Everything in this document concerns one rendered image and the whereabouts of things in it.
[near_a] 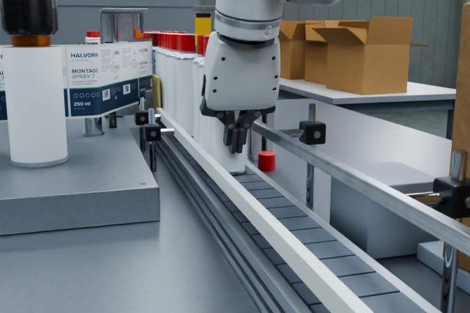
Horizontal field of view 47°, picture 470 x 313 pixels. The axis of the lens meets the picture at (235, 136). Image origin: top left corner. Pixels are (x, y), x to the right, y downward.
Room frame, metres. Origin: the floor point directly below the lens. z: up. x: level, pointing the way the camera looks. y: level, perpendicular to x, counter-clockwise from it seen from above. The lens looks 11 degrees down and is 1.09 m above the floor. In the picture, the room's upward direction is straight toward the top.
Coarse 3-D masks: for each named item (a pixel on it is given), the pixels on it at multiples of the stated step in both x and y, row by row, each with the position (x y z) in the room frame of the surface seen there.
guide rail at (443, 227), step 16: (256, 128) 0.76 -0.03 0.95; (272, 128) 0.72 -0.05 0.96; (288, 144) 0.64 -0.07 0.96; (304, 144) 0.61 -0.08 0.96; (304, 160) 0.59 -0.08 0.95; (320, 160) 0.55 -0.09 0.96; (336, 160) 0.54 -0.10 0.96; (336, 176) 0.51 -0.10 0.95; (352, 176) 0.48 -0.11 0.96; (368, 176) 0.47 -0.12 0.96; (368, 192) 0.45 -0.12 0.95; (384, 192) 0.43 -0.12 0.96; (400, 192) 0.43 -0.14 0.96; (400, 208) 0.41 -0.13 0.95; (416, 208) 0.39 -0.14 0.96; (416, 224) 0.38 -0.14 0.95; (432, 224) 0.37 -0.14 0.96; (448, 224) 0.35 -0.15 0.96; (448, 240) 0.35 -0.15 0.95; (464, 240) 0.33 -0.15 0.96
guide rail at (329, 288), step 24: (168, 120) 1.07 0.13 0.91; (192, 144) 0.83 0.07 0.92; (216, 168) 0.68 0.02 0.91; (240, 192) 0.58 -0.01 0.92; (264, 216) 0.50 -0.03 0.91; (288, 240) 0.44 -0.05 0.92; (288, 264) 0.43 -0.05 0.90; (312, 264) 0.39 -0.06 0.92; (312, 288) 0.38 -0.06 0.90; (336, 288) 0.35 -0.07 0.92; (336, 312) 0.34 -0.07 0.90; (360, 312) 0.32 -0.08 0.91
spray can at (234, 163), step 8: (216, 120) 0.78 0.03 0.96; (216, 128) 0.78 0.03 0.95; (224, 128) 0.77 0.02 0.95; (216, 136) 0.78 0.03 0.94; (216, 144) 0.78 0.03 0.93; (216, 152) 0.78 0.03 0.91; (224, 152) 0.77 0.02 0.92; (216, 160) 0.78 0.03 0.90; (224, 160) 0.77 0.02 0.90; (232, 160) 0.77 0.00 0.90; (240, 160) 0.78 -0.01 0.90; (232, 168) 0.77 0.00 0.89; (240, 168) 0.78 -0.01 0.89
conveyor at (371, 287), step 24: (216, 192) 0.69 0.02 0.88; (264, 192) 0.69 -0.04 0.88; (240, 216) 0.60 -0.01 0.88; (288, 216) 0.60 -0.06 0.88; (264, 240) 0.52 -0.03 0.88; (312, 240) 0.52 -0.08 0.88; (336, 240) 0.52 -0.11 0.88; (336, 264) 0.46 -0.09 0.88; (360, 264) 0.46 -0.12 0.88; (360, 288) 0.42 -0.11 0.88; (384, 288) 0.42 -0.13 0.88; (384, 312) 0.38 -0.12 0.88; (408, 312) 0.38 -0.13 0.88
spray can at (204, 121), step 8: (200, 64) 0.83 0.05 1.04; (200, 72) 0.83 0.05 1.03; (200, 80) 0.83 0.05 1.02; (200, 88) 0.83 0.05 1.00; (200, 96) 0.83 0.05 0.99; (200, 104) 0.83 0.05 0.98; (200, 112) 0.83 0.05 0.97; (200, 120) 0.83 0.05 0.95; (208, 120) 0.82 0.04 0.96; (200, 128) 0.83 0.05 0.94; (208, 128) 0.82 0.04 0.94; (200, 136) 0.83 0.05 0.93; (208, 136) 0.82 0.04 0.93; (200, 144) 0.83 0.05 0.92; (208, 144) 0.82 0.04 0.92; (208, 152) 0.82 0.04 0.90
